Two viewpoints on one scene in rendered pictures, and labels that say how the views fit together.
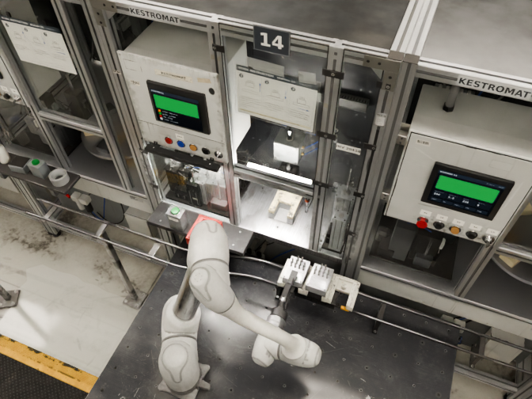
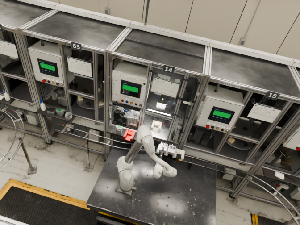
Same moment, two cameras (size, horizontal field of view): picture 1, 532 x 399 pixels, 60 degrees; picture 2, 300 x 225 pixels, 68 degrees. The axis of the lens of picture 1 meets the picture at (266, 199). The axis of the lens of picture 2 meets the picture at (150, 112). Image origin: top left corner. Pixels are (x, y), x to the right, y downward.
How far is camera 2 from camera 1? 103 cm
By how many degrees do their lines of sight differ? 15
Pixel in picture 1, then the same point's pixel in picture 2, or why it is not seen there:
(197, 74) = (140, 78)
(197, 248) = (143, 132)
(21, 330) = (39, 182)
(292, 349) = (169, 169)
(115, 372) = (99, 186)
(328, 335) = not seen: hidden behind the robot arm
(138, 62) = (120, 73)
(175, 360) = (127, 176)
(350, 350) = (182, 174)
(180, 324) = (127, 164)
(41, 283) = (46, 163)
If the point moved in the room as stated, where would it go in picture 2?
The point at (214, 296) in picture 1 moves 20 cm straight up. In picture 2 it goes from (151, 146) to (154, 133)
